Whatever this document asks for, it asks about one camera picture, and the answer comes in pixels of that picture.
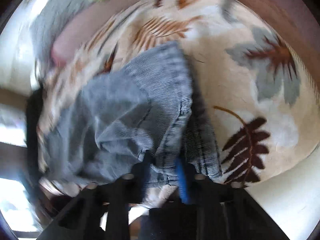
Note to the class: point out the grey quilted blanket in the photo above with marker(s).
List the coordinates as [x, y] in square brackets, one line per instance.
[49, 24]

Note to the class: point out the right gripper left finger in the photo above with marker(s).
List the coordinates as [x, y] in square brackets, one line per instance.
[102, 212]

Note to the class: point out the pink sofa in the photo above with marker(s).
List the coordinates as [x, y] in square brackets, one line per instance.
[295, 20]

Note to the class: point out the leaf-patterned cream blanket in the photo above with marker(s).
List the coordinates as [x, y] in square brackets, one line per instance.
[260, 99]

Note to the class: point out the black garment on left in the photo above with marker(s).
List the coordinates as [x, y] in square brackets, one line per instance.
[32, 113]

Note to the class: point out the blue denim pants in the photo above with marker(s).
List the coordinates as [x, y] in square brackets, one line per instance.
[152, 105]

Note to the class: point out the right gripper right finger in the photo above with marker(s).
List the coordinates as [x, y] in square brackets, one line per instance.
[207, 210]

